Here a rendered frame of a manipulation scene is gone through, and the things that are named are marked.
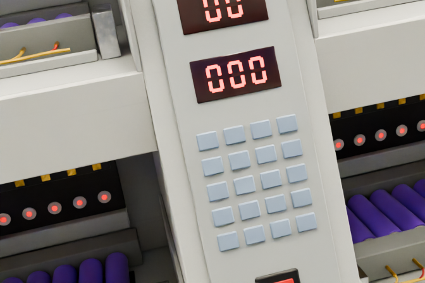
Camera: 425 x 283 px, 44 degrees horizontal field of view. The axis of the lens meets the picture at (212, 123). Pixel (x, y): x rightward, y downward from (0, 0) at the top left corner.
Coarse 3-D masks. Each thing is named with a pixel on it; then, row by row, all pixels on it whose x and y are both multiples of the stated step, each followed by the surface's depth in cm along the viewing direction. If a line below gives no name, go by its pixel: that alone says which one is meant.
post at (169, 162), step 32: (288, 0) 29; (160, 64) 28; (160, 96) 28; (320, 96) 29; (160, 128) 28; (320, 128) 29; (160, 160) 30; (320, 160) 29; (192, 224) 28; (192, 256) 28; (352, 256) 29
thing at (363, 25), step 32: (320, 0) 36; (352, 0) 37; (384, 0) 34; (416, 0) 35; (320, 32) 30; (352, 32) 29; (384, 32) 30; (416, 32) 30; (320, 64) 29; (352, 64) 30; (384, 64) 30; (416, 64) 31; (352, 96) 30; (384, 96) 31
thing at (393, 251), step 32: (416, 96) 47; (352, 128) 47; (384, 128) 48; (416, 128) 48; (352, 160) 47; (384, 160) 48; (416, 160) 49; (352, 192) 46; (384, 192) 45; (416, 192) 45; (352, 224) 41; (384, 224) 41; (416, 224) 40; (384, 256) 37; (416, 256) 37
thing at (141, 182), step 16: (96, 0) 47; (112, 0) 47; (128, 160) 47; (144, 160) 48; (128, 176) 47; (144, 176) 48; (352, 176) 50; (128, 192) 47; (144, 192) 48; (160, 192) 48; (128, 208) 47; (144, 208) 48; (160, 208) 48; (144, 224) 48; (160, 224) 48; (80, 240) 47; (144, 240) 48; (160, 240) 48
